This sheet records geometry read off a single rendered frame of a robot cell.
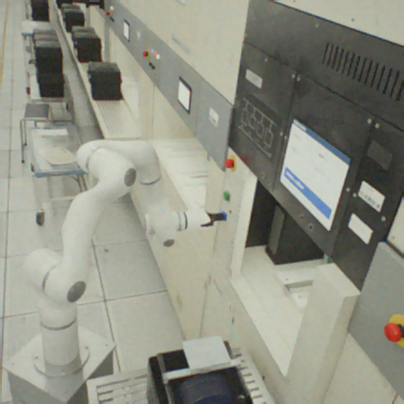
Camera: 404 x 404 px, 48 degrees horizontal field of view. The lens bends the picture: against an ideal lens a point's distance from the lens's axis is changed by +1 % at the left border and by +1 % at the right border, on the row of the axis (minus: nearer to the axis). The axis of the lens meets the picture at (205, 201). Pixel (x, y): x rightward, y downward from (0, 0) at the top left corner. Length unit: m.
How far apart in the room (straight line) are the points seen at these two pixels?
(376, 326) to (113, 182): 0.81
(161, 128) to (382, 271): 2.33
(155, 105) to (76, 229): 1.79
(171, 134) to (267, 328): 1.83
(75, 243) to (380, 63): 0.98
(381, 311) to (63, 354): 1.06
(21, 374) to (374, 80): 1.42
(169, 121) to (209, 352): 2.09
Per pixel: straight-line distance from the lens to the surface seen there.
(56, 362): 1.73
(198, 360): 1.34
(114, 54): 4.53
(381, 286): 1.10
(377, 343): 1.16
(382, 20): 1.10
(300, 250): 2.08
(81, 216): 1.44
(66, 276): 1.44
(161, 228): 1.68
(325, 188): 1.23
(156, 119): 3.14
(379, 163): 1.07
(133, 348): 2.79
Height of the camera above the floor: 2.11
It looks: 30 degrees down
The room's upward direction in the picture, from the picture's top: 7 degrees clockwise
